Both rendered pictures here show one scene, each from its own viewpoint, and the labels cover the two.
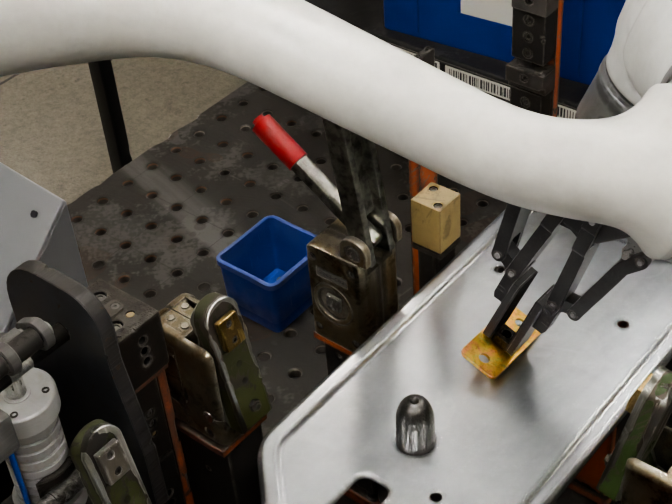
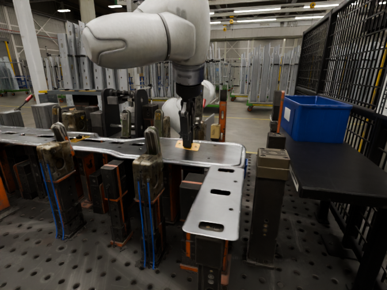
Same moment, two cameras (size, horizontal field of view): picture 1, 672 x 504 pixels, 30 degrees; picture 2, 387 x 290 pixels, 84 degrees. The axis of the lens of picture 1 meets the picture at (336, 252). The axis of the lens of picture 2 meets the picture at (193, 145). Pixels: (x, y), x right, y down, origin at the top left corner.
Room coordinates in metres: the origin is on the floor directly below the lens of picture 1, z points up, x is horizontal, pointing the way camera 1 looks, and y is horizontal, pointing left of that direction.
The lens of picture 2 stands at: (0.45, -0.79, 1.26)
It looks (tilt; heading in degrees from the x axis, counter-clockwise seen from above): 19 degrees down; 62
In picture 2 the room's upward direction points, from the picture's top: straight up
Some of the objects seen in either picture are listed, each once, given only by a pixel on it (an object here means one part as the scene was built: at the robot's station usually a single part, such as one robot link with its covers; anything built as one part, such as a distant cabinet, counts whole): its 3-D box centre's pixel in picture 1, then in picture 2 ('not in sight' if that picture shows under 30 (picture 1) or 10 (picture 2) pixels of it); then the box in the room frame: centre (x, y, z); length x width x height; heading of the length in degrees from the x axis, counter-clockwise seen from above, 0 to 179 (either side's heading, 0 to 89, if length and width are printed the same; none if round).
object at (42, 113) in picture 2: not in sight; (53, 142); (0.29, 0.52, 0.90); 0.13 x 0.10 x 0.41; 48
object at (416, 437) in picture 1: (415, 425); not in sight; (0.68, -0.05, 1.02); 0.03 x 0.03 x 0.07
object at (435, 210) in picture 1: (438, 337); (214, 166); (0.91, -0.10, 0.88); 0.04 x 0.04 x 0.36; 48
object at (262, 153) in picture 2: not in sight; (265, 209); (0.89, -0.42, 0.88); 0.08 x 0.08 x 0.36; 48
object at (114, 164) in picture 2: not in sight; (118, 204); (0.51, -0.13, 0.84); 0.11 x 0.08 x 0.29; 48
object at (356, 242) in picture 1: (355, 251); not in sight; (0.85, -0.02, 1.06); 0.03 x 0.01 x 0.03; 48
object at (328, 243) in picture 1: (360, 371); (198, 162); (0.88, -0.01, 0.88); 0.07 x 0.06 x 0.35; 48
